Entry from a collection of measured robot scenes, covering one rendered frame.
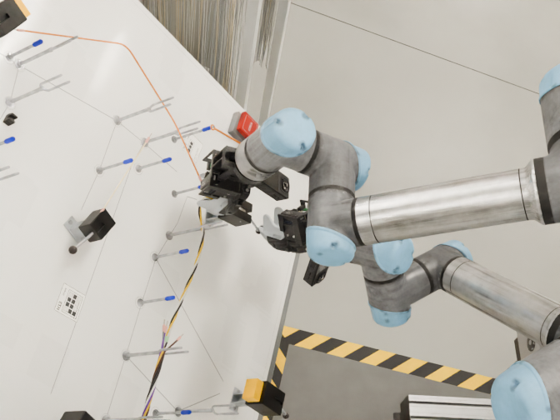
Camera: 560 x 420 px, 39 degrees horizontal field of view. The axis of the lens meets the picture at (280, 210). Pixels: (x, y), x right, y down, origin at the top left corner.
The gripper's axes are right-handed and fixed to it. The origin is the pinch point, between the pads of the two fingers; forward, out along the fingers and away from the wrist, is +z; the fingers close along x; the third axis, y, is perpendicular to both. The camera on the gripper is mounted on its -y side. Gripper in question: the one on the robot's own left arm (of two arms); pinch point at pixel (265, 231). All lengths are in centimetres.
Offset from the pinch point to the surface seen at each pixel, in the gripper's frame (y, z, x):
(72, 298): 11.3, -3.0, 46.7
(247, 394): -19.9, -13.4, 24.8
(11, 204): 29, 1, 49
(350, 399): -93, 34, -50
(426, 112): -37, 68, -159
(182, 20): 36, 49, -31
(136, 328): -0.2, -3.5, 37.4
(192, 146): 20.3, 10.0, 5.5
